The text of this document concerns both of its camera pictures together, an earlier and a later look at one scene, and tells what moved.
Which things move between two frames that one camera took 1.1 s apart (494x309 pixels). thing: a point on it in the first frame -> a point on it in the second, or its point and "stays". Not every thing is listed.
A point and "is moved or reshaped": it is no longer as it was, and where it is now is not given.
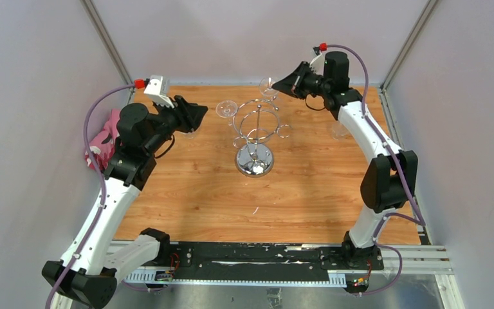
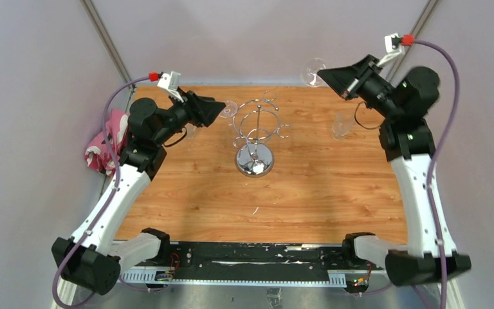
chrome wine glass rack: x=256 y=121 stays
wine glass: x=226 y=109 stays
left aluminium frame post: x=106 y=38 stays
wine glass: x=266 y=89 is moved or reshaped
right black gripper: x=293 y=83 -> x=347 y=81
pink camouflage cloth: x=105 y=143 stays
